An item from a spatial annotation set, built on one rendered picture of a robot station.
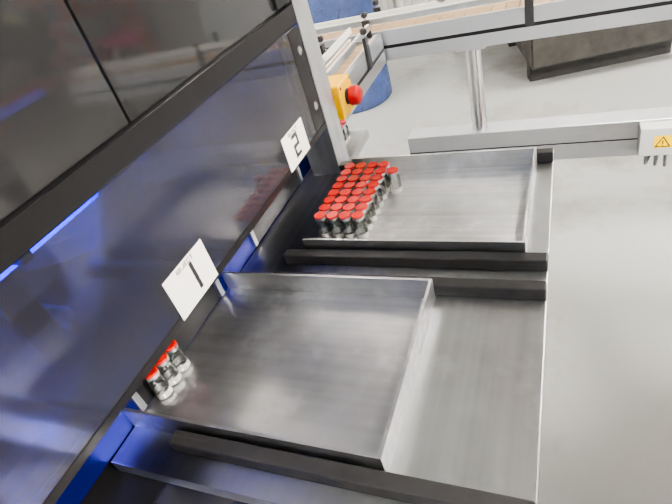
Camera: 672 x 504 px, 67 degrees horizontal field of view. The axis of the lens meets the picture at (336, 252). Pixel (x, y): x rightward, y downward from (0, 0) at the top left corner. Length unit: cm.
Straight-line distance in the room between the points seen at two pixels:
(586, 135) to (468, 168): 90
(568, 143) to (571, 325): 60
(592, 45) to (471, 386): 306
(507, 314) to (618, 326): 122
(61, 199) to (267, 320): 35
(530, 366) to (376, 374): 18
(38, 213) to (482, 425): 47
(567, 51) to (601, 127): 172
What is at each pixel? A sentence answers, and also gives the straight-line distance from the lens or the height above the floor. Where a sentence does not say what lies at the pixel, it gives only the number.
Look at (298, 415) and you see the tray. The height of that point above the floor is 88.
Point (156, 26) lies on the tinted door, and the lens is 67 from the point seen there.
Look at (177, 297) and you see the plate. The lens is 64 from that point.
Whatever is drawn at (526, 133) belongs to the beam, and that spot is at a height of 54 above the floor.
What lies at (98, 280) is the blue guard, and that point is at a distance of 56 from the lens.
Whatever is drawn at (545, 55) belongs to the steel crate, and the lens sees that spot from 347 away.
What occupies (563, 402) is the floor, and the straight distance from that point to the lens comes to 168.
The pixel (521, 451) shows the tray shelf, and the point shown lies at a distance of 57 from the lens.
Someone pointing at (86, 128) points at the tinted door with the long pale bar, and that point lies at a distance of 57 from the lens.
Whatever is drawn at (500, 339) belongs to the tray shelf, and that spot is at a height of 88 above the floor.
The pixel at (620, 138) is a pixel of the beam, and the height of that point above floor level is 49.
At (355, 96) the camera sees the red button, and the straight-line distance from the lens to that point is 108.
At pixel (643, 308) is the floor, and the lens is 196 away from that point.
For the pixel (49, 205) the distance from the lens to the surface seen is 52.
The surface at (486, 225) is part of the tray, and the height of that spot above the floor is 88.
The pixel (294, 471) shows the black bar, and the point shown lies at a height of 90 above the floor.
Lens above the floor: 137
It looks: 36 degrees down
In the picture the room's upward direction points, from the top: 18 degrees counter-clockwise
